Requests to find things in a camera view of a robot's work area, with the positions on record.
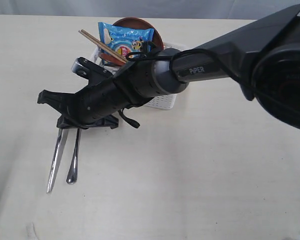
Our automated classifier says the white perforated plastic basket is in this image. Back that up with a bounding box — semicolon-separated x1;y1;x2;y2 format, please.
90;41;188;110

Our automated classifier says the blue chips snack bag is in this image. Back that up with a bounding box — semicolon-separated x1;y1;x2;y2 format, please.
98;22;155;57

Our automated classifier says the wooden chopstick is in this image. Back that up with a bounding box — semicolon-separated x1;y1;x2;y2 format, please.
81;29;128;62
78;30;127;63

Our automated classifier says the silver table knife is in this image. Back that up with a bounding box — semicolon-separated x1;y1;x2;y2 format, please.
46;128;69;194

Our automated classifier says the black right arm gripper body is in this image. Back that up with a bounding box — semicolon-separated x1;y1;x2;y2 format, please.
68;76;138;125

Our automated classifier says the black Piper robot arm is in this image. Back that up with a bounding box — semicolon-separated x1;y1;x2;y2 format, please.
37;4;300;129

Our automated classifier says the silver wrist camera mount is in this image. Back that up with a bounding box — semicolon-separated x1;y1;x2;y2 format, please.
71;57;113;86

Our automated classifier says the silver metal fork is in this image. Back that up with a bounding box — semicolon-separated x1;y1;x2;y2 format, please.
66;128;82;185

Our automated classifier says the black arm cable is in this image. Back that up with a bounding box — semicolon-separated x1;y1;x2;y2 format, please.
117;41;256;129

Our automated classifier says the grey backdrop curtain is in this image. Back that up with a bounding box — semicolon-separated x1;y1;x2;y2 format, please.
0;0;300;20

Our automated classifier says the dark brown round plate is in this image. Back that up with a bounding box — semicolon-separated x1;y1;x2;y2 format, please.
99;16;165;67

